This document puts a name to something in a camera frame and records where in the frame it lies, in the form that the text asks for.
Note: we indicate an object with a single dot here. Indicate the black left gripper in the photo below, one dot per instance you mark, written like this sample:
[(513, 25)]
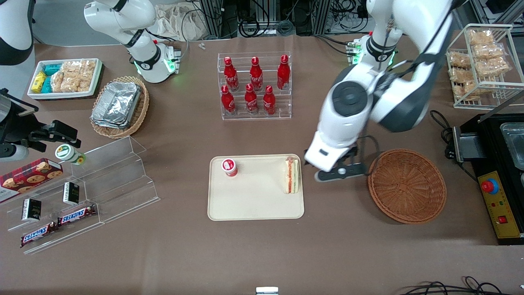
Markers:
[(353, 151)]

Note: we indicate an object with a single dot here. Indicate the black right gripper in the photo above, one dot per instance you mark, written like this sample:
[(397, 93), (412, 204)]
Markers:
[(17, 128)]

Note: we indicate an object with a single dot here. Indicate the triangle sandwich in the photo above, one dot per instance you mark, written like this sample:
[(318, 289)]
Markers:
[(291, 176)]

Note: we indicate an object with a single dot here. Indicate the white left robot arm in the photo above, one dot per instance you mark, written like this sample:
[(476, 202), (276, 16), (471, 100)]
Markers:
[(352, 106)]

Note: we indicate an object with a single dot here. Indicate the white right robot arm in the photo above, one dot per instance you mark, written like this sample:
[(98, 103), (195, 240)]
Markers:
[(123, 16)]

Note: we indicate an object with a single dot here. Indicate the white rectangular snack tray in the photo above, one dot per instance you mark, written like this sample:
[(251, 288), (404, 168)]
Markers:
[(61, 95)]

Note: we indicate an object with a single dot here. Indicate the aluminium foil tray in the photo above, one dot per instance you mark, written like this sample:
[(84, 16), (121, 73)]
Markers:
[(108, 125), (116, 102)]

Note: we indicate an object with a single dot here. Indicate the beige plastic tray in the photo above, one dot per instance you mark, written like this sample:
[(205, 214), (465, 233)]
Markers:
[(258, 196)]

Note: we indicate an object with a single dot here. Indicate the oval tan wicker basket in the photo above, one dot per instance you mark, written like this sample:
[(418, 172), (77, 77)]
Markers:
[(140, 114)]

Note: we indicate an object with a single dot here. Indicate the round brown wicker basket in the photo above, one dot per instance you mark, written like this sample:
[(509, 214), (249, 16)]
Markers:
[(405, 188)]

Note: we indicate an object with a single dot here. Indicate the green lidded drink cup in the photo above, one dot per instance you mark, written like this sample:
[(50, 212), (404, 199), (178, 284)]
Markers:
[(65, 153)]

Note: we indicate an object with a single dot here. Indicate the clear rice cracker bag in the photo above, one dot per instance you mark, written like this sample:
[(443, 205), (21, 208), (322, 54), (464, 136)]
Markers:
[(57, 82), (71, 67), (88, 67), (70, 83), (84, 83)]

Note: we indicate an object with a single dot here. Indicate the teal snack box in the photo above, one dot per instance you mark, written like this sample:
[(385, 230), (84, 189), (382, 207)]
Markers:
[(52, 69), (46, 85)]

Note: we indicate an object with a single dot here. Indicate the red tartan cookie box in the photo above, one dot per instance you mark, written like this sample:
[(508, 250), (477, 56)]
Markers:
[(28, 178)]

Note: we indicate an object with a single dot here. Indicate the small black chocolate box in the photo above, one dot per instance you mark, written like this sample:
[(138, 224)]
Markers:
[(31, 209), (71, 193)]

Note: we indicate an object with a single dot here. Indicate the yellow snack box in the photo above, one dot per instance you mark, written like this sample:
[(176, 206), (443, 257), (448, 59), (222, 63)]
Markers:
[(39, 82)]

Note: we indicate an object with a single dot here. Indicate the clear acrylic bottle rack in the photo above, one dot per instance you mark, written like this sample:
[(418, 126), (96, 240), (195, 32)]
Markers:
[(256, 116)]

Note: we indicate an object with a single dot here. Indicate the red cola bottle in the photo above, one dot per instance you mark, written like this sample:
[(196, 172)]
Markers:
[(269, 102), (231, 76), (256, 76), (228, 101), (283, 73), (251, 100)]

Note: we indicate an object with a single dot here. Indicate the clear acrylic stepped shelf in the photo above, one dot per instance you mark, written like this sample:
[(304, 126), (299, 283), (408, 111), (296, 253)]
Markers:
[(123, 184)]

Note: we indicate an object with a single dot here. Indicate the red lidded drink cup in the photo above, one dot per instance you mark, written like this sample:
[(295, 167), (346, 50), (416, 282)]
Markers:
[(229, 166)]

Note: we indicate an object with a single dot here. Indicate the Snickers chocolate bar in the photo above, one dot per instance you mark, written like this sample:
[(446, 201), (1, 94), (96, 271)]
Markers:
[(39, 234), (77, 215)]

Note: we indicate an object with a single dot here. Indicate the white block at table edge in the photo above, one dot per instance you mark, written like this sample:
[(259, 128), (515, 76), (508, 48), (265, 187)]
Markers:
[(267, 291)]

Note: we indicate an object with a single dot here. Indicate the beige cloth bag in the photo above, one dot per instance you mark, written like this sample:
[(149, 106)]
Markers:
[(176, 22)]

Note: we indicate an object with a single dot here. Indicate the aluminium equipment rack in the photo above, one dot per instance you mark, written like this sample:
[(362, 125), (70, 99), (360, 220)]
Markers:
[(217, 18)]

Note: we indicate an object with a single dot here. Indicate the clear fried snack bag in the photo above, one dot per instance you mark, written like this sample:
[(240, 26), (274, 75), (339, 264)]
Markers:
[(487, 51), (459, 60), (493, 66), (481, 37), (462, 75), (464, 91)]

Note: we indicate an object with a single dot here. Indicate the black countertop appliance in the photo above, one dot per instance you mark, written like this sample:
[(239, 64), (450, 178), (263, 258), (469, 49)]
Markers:
[(491, 143)]

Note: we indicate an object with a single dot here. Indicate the red emergency stop button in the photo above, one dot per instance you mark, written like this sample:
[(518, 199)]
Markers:
[(490, 186)]

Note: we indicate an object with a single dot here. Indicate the yellow panel control box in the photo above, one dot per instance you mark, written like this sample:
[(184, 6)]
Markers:
[(501, 209)]

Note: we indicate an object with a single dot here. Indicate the metal appliance pan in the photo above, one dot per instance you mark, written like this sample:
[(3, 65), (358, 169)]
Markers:
[(515, 143)]

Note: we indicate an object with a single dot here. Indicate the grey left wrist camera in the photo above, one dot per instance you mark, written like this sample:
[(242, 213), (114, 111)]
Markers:
[(350, 174)]

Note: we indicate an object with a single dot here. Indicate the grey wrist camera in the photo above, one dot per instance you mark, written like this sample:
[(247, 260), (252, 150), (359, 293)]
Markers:
[(350, 174), (12, 152)]

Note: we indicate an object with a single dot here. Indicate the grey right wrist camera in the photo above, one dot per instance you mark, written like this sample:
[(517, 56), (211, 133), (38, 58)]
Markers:
[(12, 152)]

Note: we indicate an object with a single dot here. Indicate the grey metal bracket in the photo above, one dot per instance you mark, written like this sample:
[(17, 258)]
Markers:
[(466, 145)]

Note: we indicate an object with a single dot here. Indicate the aluminium frame profile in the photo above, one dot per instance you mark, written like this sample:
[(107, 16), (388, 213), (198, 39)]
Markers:
[(505, 12)]

